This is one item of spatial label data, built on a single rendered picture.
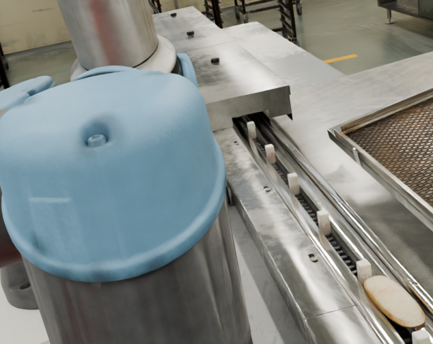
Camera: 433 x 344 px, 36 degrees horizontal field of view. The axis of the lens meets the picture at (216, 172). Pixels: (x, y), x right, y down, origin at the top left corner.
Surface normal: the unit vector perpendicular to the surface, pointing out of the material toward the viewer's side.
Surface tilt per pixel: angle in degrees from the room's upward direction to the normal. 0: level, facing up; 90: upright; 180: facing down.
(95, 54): 111
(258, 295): 0
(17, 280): 88
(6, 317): 4
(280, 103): 90
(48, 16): 90
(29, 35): 90
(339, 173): 0
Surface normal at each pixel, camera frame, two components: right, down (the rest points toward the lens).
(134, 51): 0.56, 0.51
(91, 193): 0.04, 0.33
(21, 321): -0.24, -0.91
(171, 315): 0.43, 0.27
